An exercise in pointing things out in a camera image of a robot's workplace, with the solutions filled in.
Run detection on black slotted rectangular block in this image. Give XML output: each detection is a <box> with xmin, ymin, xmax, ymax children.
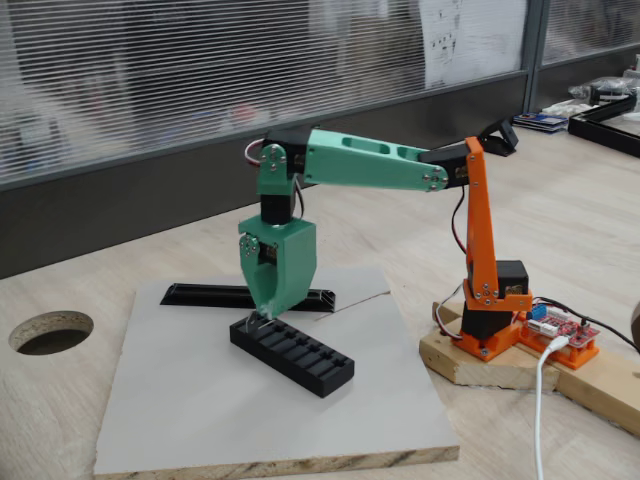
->
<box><xmin>229</xmin><ymin>314</ymin><xmax>356</xmax><ymax>400</ymax></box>

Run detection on grey laminated board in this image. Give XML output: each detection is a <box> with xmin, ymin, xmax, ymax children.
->
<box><xmin>93</xmin><ymin>264</ymin><xmax>461</xmax><ymax>476</ymax></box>

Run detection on wooden block with angled end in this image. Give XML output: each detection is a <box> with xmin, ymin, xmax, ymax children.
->
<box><xmin>419</xmin><ymin>329</ymin><xmax>561</xmax><ymax>392</ymax></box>

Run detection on black folding stand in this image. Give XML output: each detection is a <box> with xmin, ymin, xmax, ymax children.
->
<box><xmin>479</xmin><ymin>118</ymin><xmax>519</xmax><ymax>157</ymax></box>

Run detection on white paper sheet on window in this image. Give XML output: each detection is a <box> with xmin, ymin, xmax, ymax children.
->
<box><xmin>419</xmin><ymin>0</ymin><xmax>529</xmax><ymax>90</ymax></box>

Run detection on stack of blue cards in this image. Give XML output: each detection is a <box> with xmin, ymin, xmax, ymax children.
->
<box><xmin>522</xmin><ymin>112</ymin><xmax>570</xmax><ymax>134</ymax></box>

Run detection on red controller board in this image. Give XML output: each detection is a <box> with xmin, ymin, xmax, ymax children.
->
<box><xmin>519</xmin><ymin>298</ymin><xmax>601</xmax><ymax>371</ymax></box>

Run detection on white flat packet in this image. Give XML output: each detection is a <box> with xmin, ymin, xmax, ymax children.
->
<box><xmin>542</xmin><ymin>98</ymin><xmax>582</xmax><ymax>119</ymax></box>

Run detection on long wooden plank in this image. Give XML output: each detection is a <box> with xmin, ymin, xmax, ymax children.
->
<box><xmin>547</xmin><ymin>344</ymin><xmax>640</xmax><ymax>436</ymax></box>

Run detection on clear plastic bag with parts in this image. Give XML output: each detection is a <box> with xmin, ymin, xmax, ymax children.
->
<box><xmin>568</xmin><ymin>75</ymin><xmax>640</xmax><ymax>106</ymax></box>

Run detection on long black plastic rail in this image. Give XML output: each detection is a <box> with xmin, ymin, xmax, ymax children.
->
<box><xmin>159</xmin><ymin>282</ymin><xmax>339</xmax><ymax>315</ymax></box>

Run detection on red white black servo cable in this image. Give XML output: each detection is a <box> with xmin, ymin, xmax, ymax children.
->
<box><xmin>243</xmin><ymin>141</ymin><xmax>307</xmax><ymax>221</ymax></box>
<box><xmin>451</xmin><ymin>187</ymin><xmax>471</xmax><ymax>254</ymax></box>

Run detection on white usb cable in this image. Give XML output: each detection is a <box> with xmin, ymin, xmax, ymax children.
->
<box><xmin>533</xmin><ymin>337</ymin><xmax>569</xmax><ymax>480</ymax></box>

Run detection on black rectangular frame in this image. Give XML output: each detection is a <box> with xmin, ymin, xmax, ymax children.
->
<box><xmin>568</xmin><ymin>94</ymin><xmax>640</xmax><ymax>159</ymax></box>

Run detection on black power cable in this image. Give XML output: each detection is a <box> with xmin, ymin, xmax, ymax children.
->
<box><xmin>534</xmin><ymin>297</ymin><xmax>640</xmax><ymax>354</ymax></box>

